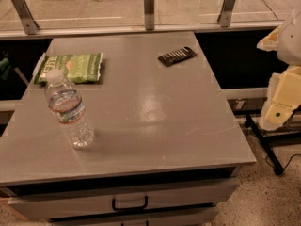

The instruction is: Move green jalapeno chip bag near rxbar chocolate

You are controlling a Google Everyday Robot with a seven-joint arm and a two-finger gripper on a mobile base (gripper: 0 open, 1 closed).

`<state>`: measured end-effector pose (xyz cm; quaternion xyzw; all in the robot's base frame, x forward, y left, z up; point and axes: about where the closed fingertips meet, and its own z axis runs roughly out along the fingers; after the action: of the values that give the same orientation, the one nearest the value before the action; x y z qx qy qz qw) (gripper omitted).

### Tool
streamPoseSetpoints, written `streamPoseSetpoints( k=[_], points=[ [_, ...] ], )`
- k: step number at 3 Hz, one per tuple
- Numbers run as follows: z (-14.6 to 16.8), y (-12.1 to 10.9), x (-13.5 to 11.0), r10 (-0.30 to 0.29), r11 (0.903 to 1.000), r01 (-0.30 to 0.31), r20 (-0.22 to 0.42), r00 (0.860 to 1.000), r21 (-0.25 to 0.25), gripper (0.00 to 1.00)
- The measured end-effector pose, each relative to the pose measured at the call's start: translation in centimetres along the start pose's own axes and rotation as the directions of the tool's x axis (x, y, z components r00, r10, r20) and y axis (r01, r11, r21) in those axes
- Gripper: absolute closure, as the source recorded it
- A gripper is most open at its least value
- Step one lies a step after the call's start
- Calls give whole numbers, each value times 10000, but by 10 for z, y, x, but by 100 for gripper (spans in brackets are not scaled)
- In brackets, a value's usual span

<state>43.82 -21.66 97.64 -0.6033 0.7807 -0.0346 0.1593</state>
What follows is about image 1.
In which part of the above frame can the lower grey drawer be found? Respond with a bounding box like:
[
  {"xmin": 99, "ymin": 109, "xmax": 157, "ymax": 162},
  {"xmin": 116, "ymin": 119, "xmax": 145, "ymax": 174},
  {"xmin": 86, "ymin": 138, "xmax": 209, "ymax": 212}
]
[{"xmin": 48, "ymin": 207, "xmax": 218, "ymax": 226}]

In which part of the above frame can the right metal railing bracket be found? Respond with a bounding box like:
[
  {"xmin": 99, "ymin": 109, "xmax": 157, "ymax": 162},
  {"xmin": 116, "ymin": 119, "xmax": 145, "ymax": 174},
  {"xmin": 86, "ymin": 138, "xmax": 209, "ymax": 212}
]
[{"xmin": 217, "ymin": 0, "xmax": 236, "ymax": 27}]

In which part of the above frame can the upper grey drawer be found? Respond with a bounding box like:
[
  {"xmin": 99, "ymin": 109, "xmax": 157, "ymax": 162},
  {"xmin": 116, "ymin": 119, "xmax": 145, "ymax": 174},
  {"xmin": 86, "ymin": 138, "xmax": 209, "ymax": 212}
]
[{"xmin": 8, "ymin": 177, "xmax": 239, "ymax": 219}]

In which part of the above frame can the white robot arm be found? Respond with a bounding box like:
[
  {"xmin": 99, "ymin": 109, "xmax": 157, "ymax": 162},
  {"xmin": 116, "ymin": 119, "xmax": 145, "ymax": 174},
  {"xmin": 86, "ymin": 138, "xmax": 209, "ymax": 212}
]
[{"xmin": 257, "ymin": 8, "xmax": 301, "ymax": 131}]

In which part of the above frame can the metal railing bracket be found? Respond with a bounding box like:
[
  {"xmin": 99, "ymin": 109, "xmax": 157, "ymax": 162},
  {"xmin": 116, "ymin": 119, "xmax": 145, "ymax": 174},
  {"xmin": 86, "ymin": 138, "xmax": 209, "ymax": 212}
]
[
  {"xmin": 11, "ymin": 0, "xmax": 40, "ymax": 35},
  {"xmin": 144, "ymin": 0, "xmax": 154, "ymax": 30},
  {"xmin": 217, "ymin": 0, "xmax": 236, "ymax": 27}
]

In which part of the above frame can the clear plastic water bottle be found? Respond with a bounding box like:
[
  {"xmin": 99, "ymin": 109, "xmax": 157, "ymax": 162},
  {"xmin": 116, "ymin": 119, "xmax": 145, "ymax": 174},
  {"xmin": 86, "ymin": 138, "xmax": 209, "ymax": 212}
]
[{"xmin": 44, "ymin": 69, "xmax": 95, "ymax": 150}]

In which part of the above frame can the left metal railing bracket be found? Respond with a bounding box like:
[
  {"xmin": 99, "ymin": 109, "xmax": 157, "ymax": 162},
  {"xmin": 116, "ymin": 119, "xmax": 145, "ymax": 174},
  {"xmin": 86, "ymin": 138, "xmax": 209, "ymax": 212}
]
[{"xmin": 11, "ymin": 0, "xmax": 40, "ymax": 35}]

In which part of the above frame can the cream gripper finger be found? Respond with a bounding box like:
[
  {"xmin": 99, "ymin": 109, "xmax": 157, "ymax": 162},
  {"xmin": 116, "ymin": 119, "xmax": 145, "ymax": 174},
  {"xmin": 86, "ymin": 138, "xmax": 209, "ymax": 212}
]
[
  {"xmin": 257, "ymin": 26, "xmax": 280, "ymax": 52},
  {"xmin": 259, "ymin": 66, "xmax": 301, "ymax": 131}
]

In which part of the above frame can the grey drawer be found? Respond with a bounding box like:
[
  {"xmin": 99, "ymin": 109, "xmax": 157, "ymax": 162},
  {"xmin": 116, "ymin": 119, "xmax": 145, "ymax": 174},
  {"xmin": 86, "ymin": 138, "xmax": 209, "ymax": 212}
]
[
  {"xmin": 48, "ymin": 207, "xmax": 218, "ymax": 226},
  {"xmin": 8, "ymin": 177, "xmax": 239, "ymax": 219}
]

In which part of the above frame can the black floor cable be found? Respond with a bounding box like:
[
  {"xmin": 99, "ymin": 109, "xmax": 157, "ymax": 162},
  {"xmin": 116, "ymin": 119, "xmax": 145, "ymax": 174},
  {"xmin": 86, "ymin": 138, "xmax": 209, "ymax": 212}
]
[{"xmin": 264, "ymin": 153, "xmax": 301, "ymax": 171}]

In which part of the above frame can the middle metal railing bracket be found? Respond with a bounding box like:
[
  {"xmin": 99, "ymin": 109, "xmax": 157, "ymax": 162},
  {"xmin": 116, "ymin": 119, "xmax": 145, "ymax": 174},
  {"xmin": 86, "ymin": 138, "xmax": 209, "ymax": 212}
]
[{"xmin": 144, "ymin": 0, "xmax": 154, "ymax": 30}]

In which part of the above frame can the black metal stand leg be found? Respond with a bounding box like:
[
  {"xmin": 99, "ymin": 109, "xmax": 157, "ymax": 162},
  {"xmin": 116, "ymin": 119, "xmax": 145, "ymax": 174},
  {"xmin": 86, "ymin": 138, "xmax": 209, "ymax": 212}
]
[{"xmin": 245, "ymin": 114, "xmax": 284, "ymax": 175}]

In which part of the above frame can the green jalapeno chip bag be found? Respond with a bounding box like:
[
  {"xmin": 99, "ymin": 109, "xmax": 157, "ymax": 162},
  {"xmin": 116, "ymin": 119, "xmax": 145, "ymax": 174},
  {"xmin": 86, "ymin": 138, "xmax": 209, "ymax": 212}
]
[{"xmin": 33, "ymin": 53, "xmax": 103, "ymax": 84}]

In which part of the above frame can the green object at left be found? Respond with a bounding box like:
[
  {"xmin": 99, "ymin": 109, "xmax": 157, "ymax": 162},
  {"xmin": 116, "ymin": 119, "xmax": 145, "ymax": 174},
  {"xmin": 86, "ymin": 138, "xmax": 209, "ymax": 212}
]
[{"xmin": 0, "ymin": 58, "xmax": 11, "ymax": 80}]

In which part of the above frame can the black drawer handle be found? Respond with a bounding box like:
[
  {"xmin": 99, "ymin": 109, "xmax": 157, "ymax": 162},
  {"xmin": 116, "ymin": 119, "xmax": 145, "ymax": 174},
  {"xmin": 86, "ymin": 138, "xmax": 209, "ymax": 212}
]
[{"xmin": 111, "ymin": 196, "xmax": 149, "ymax": 212}]

